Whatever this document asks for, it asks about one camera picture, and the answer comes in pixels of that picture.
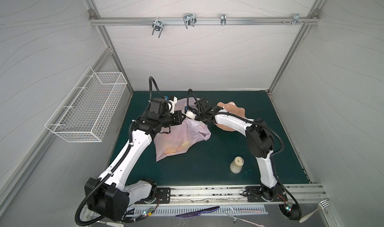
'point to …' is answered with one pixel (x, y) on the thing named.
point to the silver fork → (323, 203)
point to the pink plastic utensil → (246, 221)
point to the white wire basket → (87, 111)
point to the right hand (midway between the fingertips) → (187, 122)
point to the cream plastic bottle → (236, 165)
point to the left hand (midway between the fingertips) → (184, 116)
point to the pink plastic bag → (182, 137)
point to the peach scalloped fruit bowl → (232, 108)
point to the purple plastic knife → (197, 213)
